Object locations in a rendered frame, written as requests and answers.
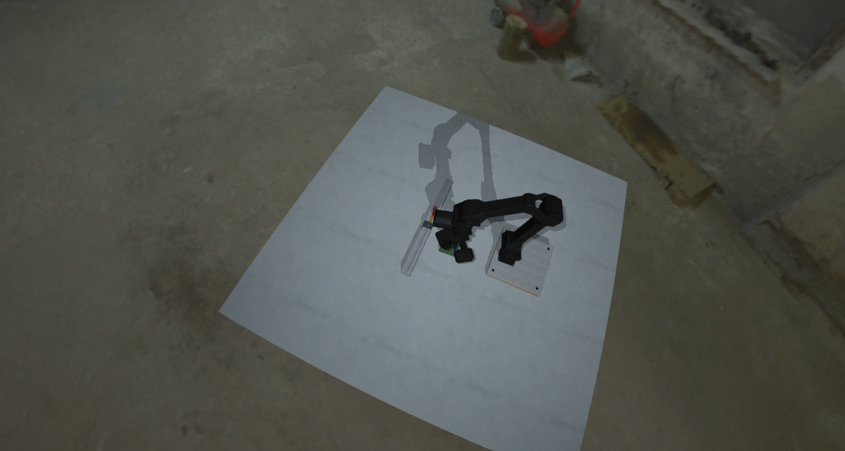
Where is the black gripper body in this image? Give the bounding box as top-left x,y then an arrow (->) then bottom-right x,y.
453,227 -> 474,263

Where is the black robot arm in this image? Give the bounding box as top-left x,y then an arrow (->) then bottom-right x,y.
433,193 -> 563,266

